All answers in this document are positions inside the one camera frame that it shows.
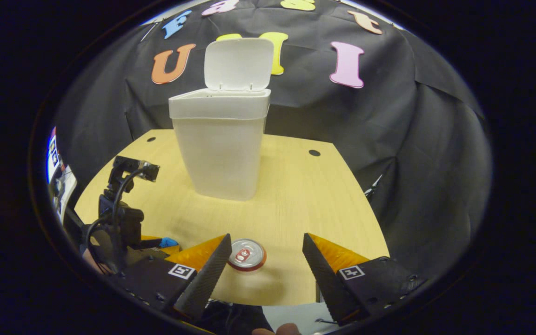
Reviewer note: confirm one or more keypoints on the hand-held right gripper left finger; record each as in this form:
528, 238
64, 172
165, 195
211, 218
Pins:
207, 279

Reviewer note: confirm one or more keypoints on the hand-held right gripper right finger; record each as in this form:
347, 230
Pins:
326, 281

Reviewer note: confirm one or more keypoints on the person's dark clothing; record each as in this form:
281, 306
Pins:
235, 318

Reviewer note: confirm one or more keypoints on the white desktop garbage bin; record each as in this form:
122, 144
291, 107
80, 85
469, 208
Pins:
221, 149

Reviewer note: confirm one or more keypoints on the red pop can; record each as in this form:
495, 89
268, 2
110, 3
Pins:
247, 255

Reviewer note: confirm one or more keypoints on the black backdrop cloth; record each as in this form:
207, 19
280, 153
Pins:
389, 139

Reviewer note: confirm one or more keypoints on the blue paper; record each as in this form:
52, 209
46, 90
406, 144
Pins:
169, 242

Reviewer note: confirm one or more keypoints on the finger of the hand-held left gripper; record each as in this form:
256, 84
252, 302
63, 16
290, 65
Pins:
149, 243
168, 251

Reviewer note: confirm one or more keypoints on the colourful printed banner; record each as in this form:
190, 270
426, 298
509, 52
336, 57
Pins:
54, 153

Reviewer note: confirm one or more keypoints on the white flat object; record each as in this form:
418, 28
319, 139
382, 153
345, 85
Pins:
67, 190

